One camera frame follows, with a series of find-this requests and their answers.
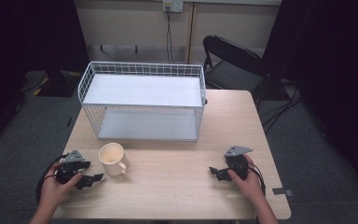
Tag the person's right hand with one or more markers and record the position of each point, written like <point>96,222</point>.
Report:
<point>250,186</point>

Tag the black folding chair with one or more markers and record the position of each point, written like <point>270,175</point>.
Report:
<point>233,74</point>

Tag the person's left hand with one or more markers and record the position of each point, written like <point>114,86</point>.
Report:
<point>53,191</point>

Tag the black stand base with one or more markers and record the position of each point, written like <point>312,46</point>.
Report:
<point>56,85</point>

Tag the dark curtain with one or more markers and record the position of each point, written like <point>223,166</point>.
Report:
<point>332,77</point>
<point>18,46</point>

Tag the cream ceramic mug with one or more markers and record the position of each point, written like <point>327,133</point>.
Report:
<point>115,166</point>

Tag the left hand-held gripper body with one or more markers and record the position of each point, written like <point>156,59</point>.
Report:
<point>71,157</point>

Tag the dark tape strip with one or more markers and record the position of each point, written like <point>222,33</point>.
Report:
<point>282,191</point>

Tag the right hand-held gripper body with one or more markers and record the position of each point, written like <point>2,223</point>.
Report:
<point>237,165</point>

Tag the white wall socket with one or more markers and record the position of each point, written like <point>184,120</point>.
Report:
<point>173,5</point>

